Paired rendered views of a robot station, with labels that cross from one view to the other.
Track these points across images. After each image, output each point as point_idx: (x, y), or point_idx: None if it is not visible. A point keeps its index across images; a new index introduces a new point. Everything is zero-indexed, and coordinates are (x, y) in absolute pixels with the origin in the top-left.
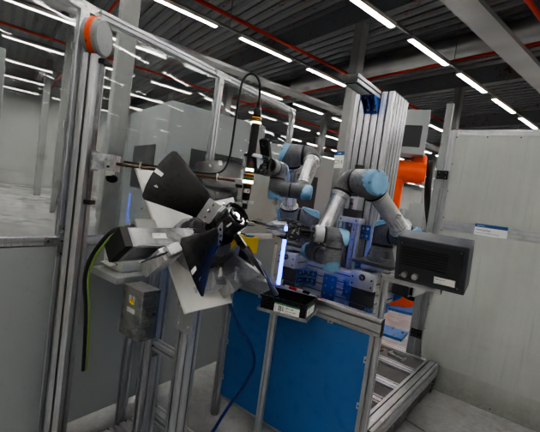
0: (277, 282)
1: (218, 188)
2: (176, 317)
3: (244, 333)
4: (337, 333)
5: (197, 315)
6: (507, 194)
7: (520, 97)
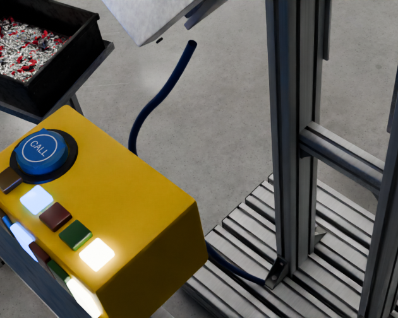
0: None
1: None
2: (330, 38)
3: (151, 99)
4: None
5: (278, 52)
6: None
7: None
